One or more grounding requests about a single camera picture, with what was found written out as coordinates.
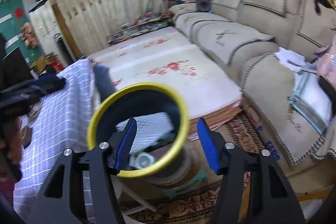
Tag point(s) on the papers on sofa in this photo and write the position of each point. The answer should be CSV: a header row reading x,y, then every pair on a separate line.
x,y
308,97

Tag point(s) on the blue checkered tablecloth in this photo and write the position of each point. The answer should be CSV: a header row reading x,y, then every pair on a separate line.
x,y
61,123

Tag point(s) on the toys on floor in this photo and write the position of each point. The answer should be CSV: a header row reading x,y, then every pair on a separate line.
x,y
148,22

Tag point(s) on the artificial flower decoration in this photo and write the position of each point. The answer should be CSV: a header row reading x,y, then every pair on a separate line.
x,y
27,35

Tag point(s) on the white air conditioner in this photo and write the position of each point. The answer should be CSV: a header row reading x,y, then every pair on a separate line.
x,y
46,26

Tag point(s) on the cardboard boxes by tv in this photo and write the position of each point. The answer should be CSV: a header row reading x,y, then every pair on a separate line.
x,y
48,60

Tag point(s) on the person left hand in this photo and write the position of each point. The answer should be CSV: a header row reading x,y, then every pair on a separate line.
x,y
12,140

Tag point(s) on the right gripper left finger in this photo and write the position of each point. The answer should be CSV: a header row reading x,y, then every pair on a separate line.
x,y
61,197

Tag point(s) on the patterned red carpet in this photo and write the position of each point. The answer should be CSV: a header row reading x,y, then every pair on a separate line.
x,y
196,205

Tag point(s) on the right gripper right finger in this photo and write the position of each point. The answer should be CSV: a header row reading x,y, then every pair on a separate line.
x,y
271,197

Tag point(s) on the black tower fan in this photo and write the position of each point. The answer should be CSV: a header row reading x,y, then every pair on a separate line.
x,y
63,49

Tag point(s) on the large black television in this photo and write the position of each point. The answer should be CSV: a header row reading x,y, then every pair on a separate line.
x,y
16,70

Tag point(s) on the beige sofa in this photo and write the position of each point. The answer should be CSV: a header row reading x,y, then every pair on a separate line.
x,y
259,43

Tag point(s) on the yellow rim trash bin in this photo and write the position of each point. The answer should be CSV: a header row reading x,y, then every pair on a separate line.
x,y
158,110

